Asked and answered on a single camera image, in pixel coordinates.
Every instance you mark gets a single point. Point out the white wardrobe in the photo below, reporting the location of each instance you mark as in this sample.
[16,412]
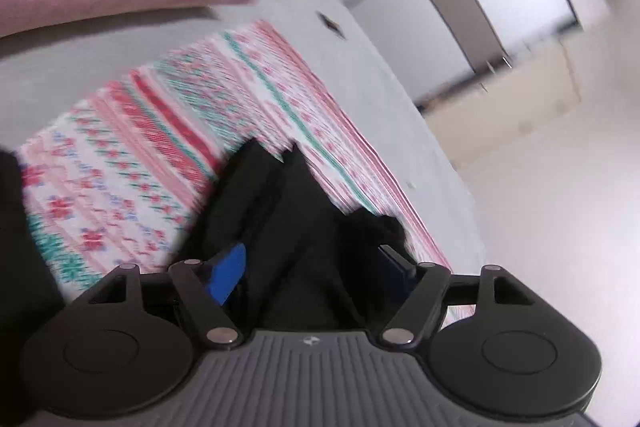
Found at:
[415,42]

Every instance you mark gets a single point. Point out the red green patterned blanket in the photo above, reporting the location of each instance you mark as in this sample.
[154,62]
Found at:
[125,157]

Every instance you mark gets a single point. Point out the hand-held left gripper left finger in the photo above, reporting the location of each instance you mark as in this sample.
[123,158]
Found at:
[227,272]

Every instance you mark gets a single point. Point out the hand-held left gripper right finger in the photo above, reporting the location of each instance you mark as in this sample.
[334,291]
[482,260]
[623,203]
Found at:
[400,268]

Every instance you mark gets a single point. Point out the black pants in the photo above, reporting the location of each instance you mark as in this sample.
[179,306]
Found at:
[300,232]

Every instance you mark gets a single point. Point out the small dark object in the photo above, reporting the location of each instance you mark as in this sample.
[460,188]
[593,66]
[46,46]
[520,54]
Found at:
[331,25]

